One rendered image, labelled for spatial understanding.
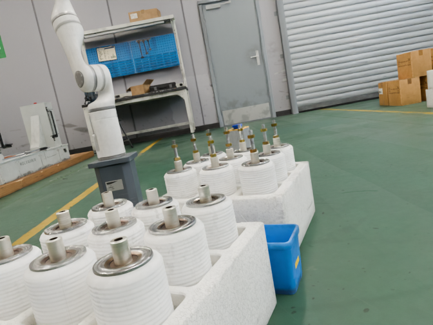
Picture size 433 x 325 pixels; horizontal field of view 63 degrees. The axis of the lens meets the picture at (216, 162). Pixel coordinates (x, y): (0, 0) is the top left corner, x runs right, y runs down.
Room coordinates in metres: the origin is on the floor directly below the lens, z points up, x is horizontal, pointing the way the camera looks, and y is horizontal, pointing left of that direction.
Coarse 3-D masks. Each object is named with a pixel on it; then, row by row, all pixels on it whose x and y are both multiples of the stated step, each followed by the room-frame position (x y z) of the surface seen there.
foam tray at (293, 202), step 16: (288, 176) 1.05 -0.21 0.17; (304, 176) 1.07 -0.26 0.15; (240, 192) 0.92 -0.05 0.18; (288, 192) 0.87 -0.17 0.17; (304, 192) 1.04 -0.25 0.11; (240, 208) 0.86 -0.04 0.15; (256, 208) 0.84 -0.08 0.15; (272, 208) 0.82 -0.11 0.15; (288, 208) 0.85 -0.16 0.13; (304, 208) 1.01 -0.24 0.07; (304, 224) 0.99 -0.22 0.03
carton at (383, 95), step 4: (392, 80) 4.67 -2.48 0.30; (380, 84) 4.65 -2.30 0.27; (384, 84) 4.54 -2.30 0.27; (380, 88) 4.65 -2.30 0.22; (384, 88) 4.55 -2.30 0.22; (380, 92) 4.66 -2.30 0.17; (384, 92) 4.56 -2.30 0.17; (380, 96) 4.68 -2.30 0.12; (384, 96) 4.57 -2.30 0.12; (388, 96) 4.49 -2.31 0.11; (380, 100) 4.69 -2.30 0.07; (384, 100) 4.58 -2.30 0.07; (388, 100) 4.49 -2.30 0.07; (380, 104) 4.70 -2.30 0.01; (384, 104) 4.59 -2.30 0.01; (388, 104) 4.49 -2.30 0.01
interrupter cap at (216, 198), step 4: (212, 196) 0.65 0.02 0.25; (216, 196) 0.64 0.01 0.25; (220, 196) 0.64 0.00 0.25; (224, 196) 0.63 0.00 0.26; (188, 200) 0.65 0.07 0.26; (192, 200) 0.65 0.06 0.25; (196, 200) 0.64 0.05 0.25; (212, 200) 0.63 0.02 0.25; (216, 200) 0.61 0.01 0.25; (220, 200) 0.61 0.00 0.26; (188, 204) 0.61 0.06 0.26; (192, 204) 0.62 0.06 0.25; (196, 204) 0.61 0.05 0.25; (200, 204) 0.60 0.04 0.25; (204, 204) 0.60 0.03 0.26; (208, 204) 0.59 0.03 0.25; (212, 204) 0.60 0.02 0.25
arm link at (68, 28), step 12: (60, 24) 1.27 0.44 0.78; (72, 24) 1.27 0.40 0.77; (60, 36) 1.27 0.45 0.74; (72, 36) 1.25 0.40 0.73; (72, 48) 1.24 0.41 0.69; (72, 60) 1.24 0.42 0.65; (72, 72) 1.26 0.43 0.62; (84, 72) 1.21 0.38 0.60; (84, 84) 1.21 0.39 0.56; (96, 84) 1.23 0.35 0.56
